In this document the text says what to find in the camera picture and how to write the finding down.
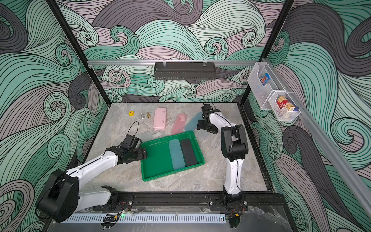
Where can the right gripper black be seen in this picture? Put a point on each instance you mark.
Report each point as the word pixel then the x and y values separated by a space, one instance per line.
pixel 206 123

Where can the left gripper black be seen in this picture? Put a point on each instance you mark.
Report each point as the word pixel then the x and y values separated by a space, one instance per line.
pixel 141 155

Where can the translucent teal pencil case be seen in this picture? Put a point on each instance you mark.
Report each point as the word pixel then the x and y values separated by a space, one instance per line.
pixel 192 124

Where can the clear frosted pencil case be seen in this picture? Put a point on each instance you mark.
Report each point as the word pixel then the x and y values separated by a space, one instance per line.
pixel 151 135

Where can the green plastic storage tray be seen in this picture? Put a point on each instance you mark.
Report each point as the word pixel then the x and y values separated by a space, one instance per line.
pixel 159 163

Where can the black pencil case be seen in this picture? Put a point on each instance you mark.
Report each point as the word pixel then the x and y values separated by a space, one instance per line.
pixel 188 152

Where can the light teal pencil case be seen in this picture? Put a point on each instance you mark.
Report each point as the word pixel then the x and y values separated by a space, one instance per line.
pixel 177 157

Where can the pink opaque pencil case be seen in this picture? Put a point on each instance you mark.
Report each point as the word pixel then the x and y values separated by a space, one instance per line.
pixel 160 119

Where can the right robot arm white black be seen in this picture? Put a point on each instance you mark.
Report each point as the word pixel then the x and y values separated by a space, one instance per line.
pixel 234 148

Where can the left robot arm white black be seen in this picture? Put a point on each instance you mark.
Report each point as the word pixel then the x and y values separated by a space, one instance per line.
pixel 62 195

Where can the translucent pink pencil case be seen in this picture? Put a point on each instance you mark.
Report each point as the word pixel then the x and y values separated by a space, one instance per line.
pixel 179 124

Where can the blue red small packet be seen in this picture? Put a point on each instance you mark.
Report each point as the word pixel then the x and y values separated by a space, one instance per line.
pixel 265 79

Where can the red yellow boxes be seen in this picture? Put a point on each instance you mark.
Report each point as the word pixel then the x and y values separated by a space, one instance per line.
pixel 283 102

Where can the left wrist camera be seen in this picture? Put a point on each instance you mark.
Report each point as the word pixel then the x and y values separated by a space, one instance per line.
pixel 130 142

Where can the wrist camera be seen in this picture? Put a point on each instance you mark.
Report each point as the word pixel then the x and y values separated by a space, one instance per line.
pixel 207 108
pixel 130 142

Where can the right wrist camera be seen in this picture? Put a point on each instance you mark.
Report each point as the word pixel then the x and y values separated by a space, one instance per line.
pixel 207 108

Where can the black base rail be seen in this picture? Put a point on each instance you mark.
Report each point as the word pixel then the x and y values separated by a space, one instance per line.
pixel 214 200

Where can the white slotted cable duct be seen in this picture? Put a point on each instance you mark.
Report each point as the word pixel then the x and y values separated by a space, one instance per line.
pixel 127 218

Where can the black wall-mounted tray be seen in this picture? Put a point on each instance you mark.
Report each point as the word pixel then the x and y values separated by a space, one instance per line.
pixel 185 71

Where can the clear wall bin upper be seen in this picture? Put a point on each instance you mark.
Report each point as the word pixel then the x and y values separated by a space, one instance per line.
pixel 262 93

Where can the clear wall bin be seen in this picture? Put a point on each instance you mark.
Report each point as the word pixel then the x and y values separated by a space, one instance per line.
pixel 262 93
pixel 282 114

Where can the clear wall bin lower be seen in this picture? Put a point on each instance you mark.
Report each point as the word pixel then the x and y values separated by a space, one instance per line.
pixel 282 114

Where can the aluminium rail back wall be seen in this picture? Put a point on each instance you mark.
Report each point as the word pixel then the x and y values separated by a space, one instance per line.
pixel 165 62

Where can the aluminium rail wall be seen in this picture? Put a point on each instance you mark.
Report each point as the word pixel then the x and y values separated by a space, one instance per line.
pixel 351 178
pixel 165 62

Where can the aluminium rail right wall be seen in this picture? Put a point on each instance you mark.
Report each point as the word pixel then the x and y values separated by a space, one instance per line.
pixel 351 178

